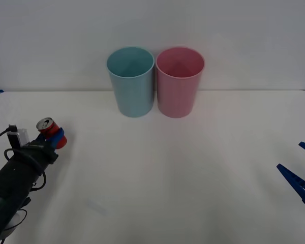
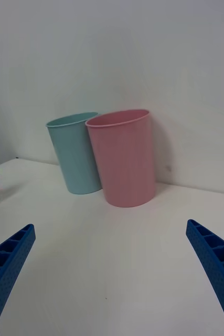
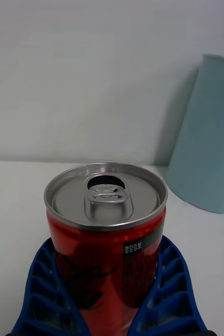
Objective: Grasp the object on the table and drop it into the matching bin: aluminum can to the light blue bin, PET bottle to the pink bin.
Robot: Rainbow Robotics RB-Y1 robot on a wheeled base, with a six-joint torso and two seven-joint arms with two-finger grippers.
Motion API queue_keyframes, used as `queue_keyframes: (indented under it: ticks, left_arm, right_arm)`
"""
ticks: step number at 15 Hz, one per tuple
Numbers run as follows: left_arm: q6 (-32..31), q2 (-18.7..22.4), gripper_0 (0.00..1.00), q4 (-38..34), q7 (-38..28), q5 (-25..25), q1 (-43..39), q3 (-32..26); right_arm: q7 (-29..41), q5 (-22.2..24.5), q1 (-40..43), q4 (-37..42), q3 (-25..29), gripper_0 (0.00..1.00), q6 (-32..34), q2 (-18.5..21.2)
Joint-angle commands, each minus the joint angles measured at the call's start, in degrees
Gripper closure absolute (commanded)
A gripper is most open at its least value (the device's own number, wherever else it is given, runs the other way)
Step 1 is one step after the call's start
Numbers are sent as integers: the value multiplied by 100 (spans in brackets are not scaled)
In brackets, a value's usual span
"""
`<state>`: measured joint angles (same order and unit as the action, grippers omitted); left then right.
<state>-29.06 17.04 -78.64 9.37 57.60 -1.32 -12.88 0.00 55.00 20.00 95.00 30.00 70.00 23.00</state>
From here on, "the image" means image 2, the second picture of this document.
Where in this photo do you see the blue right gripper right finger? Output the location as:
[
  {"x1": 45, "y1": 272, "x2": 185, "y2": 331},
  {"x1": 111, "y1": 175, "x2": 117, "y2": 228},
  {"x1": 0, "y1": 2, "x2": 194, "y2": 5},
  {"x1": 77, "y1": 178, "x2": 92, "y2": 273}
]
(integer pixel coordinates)
[{"x1": 186, "y1": 219, "x2": 224, "y2": 336}]

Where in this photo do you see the pale blue plastic waste bin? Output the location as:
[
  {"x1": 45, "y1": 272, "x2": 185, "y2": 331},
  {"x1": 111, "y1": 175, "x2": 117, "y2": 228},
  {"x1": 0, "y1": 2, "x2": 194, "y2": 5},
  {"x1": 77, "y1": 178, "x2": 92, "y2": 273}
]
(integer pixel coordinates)
[{"x1": 45, "y1": 112, "x2": 103, "y2": 195}]

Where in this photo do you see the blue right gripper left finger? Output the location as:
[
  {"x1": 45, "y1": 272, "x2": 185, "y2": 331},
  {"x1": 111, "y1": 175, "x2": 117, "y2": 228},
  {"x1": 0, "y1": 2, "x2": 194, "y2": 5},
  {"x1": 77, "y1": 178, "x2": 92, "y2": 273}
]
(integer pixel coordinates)
[{"x1": 0, "y1": 223, "x2": 36, "y2": 336}]

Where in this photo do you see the pink plastic waste bin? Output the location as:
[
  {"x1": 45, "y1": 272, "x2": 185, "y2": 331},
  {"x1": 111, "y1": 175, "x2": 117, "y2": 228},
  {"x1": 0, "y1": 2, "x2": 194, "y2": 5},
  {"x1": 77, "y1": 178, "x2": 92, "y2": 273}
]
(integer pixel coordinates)
[{"x1": 84, "y1": 109, "x2": 157, "y2": 208}]

